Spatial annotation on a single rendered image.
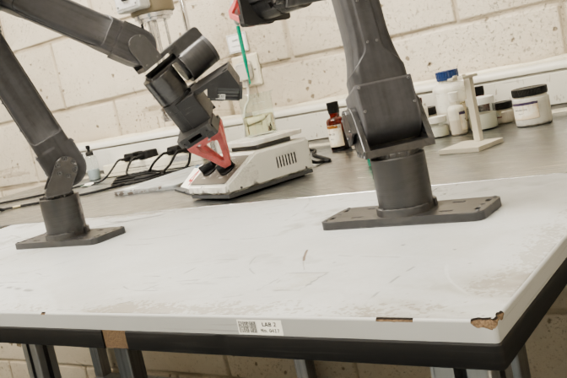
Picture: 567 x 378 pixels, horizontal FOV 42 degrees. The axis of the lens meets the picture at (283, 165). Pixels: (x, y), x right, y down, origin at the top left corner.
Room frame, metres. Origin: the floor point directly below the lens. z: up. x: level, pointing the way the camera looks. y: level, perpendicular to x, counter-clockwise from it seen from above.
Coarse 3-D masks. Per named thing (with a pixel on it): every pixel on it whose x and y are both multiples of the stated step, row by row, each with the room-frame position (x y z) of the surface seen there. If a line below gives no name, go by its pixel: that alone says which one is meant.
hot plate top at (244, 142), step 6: (282, 132) 1.36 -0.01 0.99; (288, 132) 1.36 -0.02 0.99; (294, 132) 1.37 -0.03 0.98; (300, 132) 1.38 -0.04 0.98; (240, 138) 1.43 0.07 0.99; (246, 138) 1.40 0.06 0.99; (258, 138) 1.34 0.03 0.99; (264, 138) 1.33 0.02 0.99; (270, 138) 1.34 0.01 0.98; (276, 138) 1.34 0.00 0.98; (228, 144) 1.37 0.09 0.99; (234, 144) 1.36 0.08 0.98; (240, 144) 1.34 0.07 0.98; (246, 144) 1.33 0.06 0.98; (252, 144) 1.32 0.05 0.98; (258, 144) 1.32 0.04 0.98
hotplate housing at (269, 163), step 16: (272, 144) 1.36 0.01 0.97; (288, 144) 1.35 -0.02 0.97; (304, 144) 1.37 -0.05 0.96; (256, 160) 1.31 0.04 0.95; (272, 160) 1.33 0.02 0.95; (288, 160) 1.35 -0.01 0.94; (304, 160) 1.37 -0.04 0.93; (240, 176) 1.28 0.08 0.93; (256, 176) 1.30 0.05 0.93; (272, 176) 1.32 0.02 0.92; (288, 176) 1.35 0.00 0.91; (192, 192) 1.35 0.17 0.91; (208, 192) 1.31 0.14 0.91; (224, 192) 1.27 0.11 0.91; (240, 192) 1.28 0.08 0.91
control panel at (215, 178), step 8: (232, 160) 1.33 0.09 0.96; (240, 160) 1.31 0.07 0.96; (200, 176) 1.36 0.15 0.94; (208, 176) 1.34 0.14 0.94; (216, 176) 1.32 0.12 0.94; (224, 176) 1.29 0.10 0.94; (192, 184) 1.35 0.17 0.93; (200, 184) 1.33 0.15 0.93; (208, 184) 1.31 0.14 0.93; (216, 184) 1.29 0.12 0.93
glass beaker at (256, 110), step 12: (252, 96) 1.36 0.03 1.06; (264, 96) 1.36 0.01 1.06; (240, 108) 1.38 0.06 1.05; (252, 108) 1.36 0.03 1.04; (264, 108) 1.36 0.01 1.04; (252, 120) 1.36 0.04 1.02; (264, 120) 1.36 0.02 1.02; (252, 132) 1.36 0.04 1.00; (264, 132) 1.36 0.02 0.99; (276, 132) 1.38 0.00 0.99
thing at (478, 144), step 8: (448, 80) 1.28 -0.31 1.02; (464, 80) 1.30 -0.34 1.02; (472, 80) 1.30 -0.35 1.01; (472, 88) 1.30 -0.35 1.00; (472, 96) 1.29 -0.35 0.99; (472, 104) 1.29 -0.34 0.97; (472, 112) 1.29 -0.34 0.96; (472, 120) 1.30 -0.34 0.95; (472, 128) 1.30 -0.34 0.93; (480, 128) 1.30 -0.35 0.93; (480, 136) 1.29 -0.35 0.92; (456, 144) 1.31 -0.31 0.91; (464, 144) 1.29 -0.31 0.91; (472, 144) 1.26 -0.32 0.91; (480, 144) 1.25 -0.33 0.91; (488, 144) 1.24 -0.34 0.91; (440, 152) 1.28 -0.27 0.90; (448, 152) 1.27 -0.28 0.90; (456, 152) 1.26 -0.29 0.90; (464, 152) 1.24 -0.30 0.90
